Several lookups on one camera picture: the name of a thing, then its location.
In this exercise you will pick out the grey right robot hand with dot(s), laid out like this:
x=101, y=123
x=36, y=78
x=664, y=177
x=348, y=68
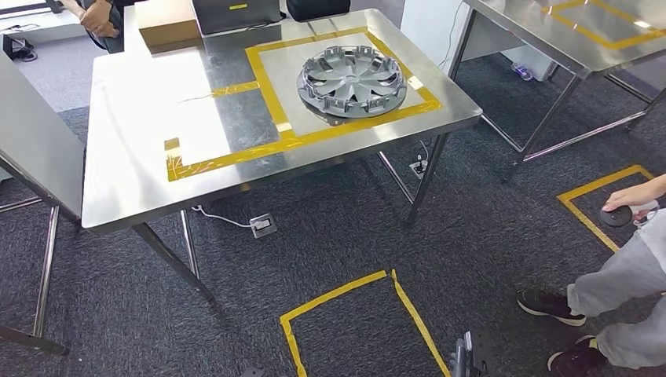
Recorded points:
x=459, y=359

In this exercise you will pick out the grey plastic wheel cover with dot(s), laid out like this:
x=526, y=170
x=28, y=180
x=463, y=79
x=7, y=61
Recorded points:
x=351, y=80

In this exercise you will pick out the person's forearm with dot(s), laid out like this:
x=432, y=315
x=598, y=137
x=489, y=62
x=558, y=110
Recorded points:
x=658, y=186

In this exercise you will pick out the yellow workbench tape outline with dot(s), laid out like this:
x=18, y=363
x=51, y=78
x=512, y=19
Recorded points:
x=270, y=93

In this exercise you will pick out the steel workbench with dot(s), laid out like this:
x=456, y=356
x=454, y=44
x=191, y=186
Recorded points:
x=520, y=26
x=130, y=130

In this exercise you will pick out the person's foot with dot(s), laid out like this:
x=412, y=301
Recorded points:
x=577, y=361
x=546, y=307

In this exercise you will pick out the yellow floor tape square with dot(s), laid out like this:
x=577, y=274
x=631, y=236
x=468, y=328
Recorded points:
x=333, y=295

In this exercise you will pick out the person's leg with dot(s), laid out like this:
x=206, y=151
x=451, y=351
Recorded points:
x=624, y=281
x=640, y=343

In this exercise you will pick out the silver floor socket plate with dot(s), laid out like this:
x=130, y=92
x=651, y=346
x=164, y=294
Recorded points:
x=418, y=167
x=263, y=225

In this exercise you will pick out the black round disc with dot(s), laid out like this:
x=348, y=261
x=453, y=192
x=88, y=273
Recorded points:
x=615, y=217

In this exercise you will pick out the person's hand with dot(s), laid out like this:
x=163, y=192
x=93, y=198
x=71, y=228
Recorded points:
x=629, y=198

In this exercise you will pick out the clear plastic bottle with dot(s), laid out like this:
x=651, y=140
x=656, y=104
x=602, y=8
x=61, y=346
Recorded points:
x=522, y=72

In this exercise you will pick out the white cabinet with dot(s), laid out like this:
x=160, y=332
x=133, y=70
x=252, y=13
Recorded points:
x=426, y=31

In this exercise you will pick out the black device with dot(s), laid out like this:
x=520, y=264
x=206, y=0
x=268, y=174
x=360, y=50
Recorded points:
x=317, y=9

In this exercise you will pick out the grey laptop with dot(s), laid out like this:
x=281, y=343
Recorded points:
x=234, y=18

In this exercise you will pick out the flat cardboard box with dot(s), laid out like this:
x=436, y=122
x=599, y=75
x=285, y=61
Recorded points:
x=171, y=48

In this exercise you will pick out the grey table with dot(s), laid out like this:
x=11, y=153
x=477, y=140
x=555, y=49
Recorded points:
x=36, y=135

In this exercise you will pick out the person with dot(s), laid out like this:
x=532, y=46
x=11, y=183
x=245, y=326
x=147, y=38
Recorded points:
x=99, y=21

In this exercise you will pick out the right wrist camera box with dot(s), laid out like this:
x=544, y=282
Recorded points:
x=476, y=359

